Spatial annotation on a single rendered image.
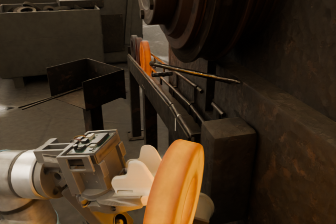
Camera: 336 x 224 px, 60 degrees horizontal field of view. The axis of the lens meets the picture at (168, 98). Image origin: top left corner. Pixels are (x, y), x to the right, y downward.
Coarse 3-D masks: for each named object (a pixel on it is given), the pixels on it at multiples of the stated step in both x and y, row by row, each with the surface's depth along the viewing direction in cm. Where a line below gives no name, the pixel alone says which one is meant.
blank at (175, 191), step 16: (176, 144) 35; (192, 144) 36; (176, 160) 33; (192, 160) 34; (160, 176) 32; (176, 176) 31; (192, 176) 36; (160, 192) 31; (176, 192) 30; (192, 192) 40; (160, 208) 30; (176, 208) 30; (192, 208) 40
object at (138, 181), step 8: (136, 160) 35; (128, 168) 35; (136, 168) 35; (144, 168) 35; (120, 176) 37; (128, 176) 36; (136, 176) 35; (144, 176) 35; (152, 176) 35; (112, 184) 37; (120, 184) 37; (128, 184) 36; (136, 184) 36; (144, 184) 36; (120, 192) 37; (128, 192) 37; (136, 192) 36; (144, 192) 36; (144, 200) 35
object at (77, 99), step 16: (64, 64) 128; (80, 64) 135; (96, 64) 132; (48, 80) 125; (64, 80) 131; (80, 80) 137; (96, 80) 112; (112, 80) 118; (64, 96) 127; (80, 96) 126; (96, 96) 114; (112, 96) 120; (96, 112) 126; (96, 128) 129
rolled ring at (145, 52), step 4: (140, 44) 151; (144, 44) 144; (148, 44) 144; (140, 48) 152; (144, 48) 142; (148, 48) 143; (140, 52) 155; (144, 52) 142; (148, 52) 142; (140, 56) 156; (144, 56) 141; (148, 56) 142; (140, 60) 157; (144, 60) 142; (148, 60) 142; (144, 64) 143; (148, 64) 143; (144, 68) 144; (148, 68) 144; (148, 72) 146
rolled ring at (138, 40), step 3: (135, 39) 166; (138, 39) 161; (141, 39) 162; (135, 42) 168; (138, 42) 160; (135, 45) 170; (138, 45) 159; (135, 48) 172; (138, 48) 158; (135, 51) 174; (138, 51) 158; (135, 54) 176; (138, 54) 158; (138, 57) 159; (138, 60) 160; (138, 63) 161
